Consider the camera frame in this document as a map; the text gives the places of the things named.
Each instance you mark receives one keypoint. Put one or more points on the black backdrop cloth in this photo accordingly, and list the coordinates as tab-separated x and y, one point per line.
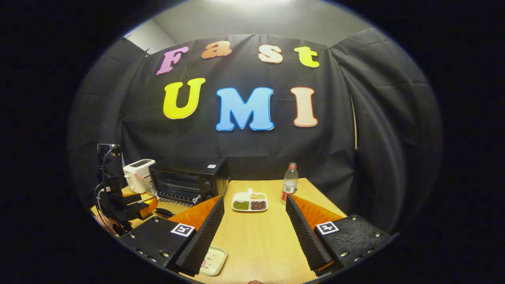
244	146

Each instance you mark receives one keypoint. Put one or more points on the white divided plate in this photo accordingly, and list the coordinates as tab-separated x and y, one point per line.
248	199

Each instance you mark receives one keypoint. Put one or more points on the yellow soybeans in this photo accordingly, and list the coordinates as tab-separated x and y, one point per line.
257	196

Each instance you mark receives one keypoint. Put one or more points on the dark red beans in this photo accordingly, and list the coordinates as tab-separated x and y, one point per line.
258	205

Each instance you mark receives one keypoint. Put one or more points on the clear plastic water bottle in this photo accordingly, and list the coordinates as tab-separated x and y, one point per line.
290	181

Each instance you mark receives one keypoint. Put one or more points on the black electric oven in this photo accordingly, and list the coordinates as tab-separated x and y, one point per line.
189	177

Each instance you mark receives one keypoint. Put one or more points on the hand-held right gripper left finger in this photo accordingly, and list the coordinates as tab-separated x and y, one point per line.
205	236

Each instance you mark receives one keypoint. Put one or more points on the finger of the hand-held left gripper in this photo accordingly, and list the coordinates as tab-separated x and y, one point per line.
148	207
162	213

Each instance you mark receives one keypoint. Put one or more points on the pink food slice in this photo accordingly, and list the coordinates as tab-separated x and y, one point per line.
203	263

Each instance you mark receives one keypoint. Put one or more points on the cream rectangular tray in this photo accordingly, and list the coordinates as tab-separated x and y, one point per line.
216	258

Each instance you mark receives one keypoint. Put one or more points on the large ceiling light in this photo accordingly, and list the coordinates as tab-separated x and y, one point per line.
248	1

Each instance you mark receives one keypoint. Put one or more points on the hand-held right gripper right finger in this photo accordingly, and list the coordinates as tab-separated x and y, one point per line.
305	236

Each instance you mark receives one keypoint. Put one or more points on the white toaster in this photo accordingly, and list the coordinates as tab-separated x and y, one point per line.
136	175

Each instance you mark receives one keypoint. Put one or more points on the green mung beans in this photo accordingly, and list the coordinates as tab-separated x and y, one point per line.
240	205

